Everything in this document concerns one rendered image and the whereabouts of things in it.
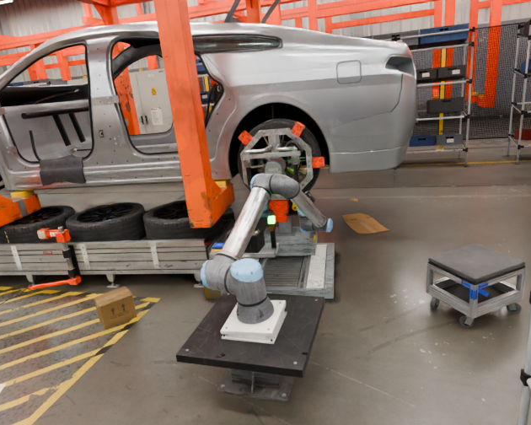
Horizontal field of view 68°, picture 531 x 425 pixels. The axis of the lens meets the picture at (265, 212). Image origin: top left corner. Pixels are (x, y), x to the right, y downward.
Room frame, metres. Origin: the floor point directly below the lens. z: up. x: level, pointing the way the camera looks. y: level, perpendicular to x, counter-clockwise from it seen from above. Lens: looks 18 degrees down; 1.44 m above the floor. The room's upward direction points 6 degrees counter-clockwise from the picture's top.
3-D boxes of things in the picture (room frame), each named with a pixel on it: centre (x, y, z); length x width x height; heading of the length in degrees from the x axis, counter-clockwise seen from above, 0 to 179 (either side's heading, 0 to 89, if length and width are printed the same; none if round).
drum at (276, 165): (2.94, -0.11, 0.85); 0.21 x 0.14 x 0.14; 168
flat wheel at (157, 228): (3.25, 0.70, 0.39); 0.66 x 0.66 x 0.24
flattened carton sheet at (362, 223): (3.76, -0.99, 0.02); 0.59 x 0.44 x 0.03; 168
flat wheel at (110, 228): (3.40, 1.41, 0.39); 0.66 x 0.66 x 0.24
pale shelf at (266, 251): (2.38, 0.16, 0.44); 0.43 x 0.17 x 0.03; 78
